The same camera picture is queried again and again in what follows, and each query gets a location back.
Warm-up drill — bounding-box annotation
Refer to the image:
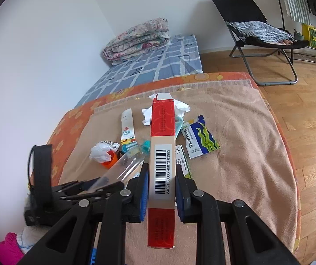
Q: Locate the clear plastic wrapper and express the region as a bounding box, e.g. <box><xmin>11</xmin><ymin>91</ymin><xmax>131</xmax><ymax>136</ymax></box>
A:
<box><xmin>88</xmin><ymin>151</ymin><xmax>147</xmax><ymax>193</ymax></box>

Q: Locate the red white carton box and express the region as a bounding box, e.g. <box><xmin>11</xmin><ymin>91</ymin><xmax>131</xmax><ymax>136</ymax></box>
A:
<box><xmin>147</xmin><ymin>102</ymin><xmax>176</xmax><ymax>249</ymax></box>

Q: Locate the orange plastic cup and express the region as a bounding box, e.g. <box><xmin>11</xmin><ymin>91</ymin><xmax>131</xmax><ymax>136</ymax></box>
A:
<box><xmin>102</xmin><ymin>150</ymin><xmax>124</xmax><ymax>169</ymax></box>

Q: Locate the white plastic bag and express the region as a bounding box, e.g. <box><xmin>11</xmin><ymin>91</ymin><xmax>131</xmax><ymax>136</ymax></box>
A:
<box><xmin>89</xmin><ymin>140</ymin><xmax>120</xmax><ymax>163</ymax></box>

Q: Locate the long white snack wrapper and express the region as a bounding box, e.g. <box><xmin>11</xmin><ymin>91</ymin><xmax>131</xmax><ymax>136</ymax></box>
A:
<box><xmin>121</xmin><ymin>108</ymin><xmax>139</xmax><ymax>154</ymax></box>

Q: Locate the white tissue paper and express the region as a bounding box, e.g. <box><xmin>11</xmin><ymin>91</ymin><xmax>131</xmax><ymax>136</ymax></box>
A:
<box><xmin>142</xmin><ymin>93</ymin><xmax>191</xmax><ymax>126</ymax></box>

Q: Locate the white green milk carton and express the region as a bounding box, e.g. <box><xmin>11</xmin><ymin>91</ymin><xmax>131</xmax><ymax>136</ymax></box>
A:
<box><xmin>175</xmin><ymin>145</ymin><xmax>192</xmax><ymax>179</ymax></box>

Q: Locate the pink sleeve forearm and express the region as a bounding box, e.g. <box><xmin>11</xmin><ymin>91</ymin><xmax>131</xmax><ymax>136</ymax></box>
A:
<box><xmin>0</xmin><ymin>233</ymin><xmax>24</xmax><ymax>265</ymax></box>

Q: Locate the teal bottle cap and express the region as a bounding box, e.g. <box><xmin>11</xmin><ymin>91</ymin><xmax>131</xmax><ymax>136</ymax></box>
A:
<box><xmin>140</xmin><ymin>140</ymin><xmax>150</xmax><ymax>154</ymax></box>

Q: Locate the orange floral bed sheet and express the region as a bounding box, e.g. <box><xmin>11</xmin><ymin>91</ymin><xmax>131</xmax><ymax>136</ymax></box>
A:
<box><xmin>48</xmin><ymin>72</ymin><xmax>301</xmax><ymax>251</ymax></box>

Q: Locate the blue green medicine packet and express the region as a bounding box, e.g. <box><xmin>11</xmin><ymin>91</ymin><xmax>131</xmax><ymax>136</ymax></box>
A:
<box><xmin>181</xmin><ymin>115</ymin><xmax>220</xmax><ymax>159</ymax></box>

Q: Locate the beige fleece blanket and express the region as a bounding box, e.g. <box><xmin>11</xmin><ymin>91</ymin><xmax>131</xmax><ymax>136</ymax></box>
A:
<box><xmin>60</xmin><ymin>82</ymin><xmax>298</xmax><ymax>250</ymax></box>

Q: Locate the teal flat sachet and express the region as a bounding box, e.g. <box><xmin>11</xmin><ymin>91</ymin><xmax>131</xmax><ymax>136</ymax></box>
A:
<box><xmin>175</xmin><ymin>115</ymin><xmax>184</xmax><ymax>138</ymax></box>

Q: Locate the blue checkered mattress sheet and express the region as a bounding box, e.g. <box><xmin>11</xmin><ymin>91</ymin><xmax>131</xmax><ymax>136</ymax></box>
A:
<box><xmin>76</xmin><ymin>35</ymin><xmax>203</xmax><ymax>107</ymax></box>

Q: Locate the folded floral quilt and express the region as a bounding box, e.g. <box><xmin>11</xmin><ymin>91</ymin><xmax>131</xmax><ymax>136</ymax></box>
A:
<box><xmin>103</xmin><ymin>17</ymin><xmax>170</xmax><ymax>63</ymax></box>

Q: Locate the striped cloth on chair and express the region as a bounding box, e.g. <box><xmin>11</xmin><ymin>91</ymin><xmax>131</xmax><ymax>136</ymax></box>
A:
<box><xmin>226</xmin><ymin>21</ymin><xmax>293</xmax><ymax>45</ymax></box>

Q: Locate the black folding chair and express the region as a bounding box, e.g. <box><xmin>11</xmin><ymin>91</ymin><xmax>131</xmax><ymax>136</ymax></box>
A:
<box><xmin>212</xmin><ymin>0</ymin><xmax>309</xmax><ymax>87</ymax></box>

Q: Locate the striped green hanging towel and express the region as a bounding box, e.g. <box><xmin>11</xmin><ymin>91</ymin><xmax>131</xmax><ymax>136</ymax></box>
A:
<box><xmin>284</xmin><ymin>0</ymin><xmax>311</xmax><ymax>25</ymax></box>

